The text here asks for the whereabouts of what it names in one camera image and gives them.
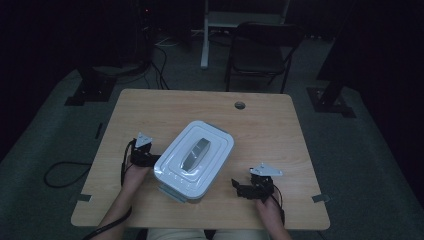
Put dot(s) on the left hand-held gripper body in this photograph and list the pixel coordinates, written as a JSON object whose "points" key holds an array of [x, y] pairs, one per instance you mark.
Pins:
{"points": [[141, 155]]}

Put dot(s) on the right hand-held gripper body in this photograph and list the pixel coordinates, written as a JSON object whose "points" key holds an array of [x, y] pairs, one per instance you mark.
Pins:
{"points": [[261, 186]]}

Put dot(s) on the clear plastic storage box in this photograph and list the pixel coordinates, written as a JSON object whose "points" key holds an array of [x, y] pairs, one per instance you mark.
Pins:
{"points": [[173, 195]]}

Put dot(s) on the white storage box lid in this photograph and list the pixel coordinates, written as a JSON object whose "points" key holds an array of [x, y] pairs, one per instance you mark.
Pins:
{"points": [[195, 160]]}

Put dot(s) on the person's left hand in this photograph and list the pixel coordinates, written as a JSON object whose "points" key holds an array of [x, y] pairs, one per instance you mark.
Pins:
{"points": [[135, 176]]}

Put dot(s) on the person's right hand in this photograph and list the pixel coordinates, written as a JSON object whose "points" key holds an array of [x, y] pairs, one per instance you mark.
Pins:
{"points": [[270, 211]]}

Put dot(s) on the grey tape strip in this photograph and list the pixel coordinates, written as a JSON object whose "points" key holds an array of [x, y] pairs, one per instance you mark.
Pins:
{"points": [[84, 197], [320, 198]]}

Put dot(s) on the person's beige trousers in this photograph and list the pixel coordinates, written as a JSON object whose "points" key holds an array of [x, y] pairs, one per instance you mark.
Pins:
{"points": [[180, 234]]}

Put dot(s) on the black stand with flat base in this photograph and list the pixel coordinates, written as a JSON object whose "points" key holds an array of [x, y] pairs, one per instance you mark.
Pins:
{"points": [[91, 88], [330, 96]]}

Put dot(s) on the dark equipment tower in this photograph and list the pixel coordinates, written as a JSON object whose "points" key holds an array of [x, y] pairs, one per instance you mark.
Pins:
{"points": [[145, 30]]}

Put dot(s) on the black folding chair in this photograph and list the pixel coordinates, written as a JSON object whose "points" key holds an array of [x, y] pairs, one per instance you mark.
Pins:
{"points": [[263, 53]]}

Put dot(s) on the white metal desk frame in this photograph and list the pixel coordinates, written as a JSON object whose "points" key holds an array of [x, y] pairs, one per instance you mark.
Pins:
{"points": [[213, 20]]}

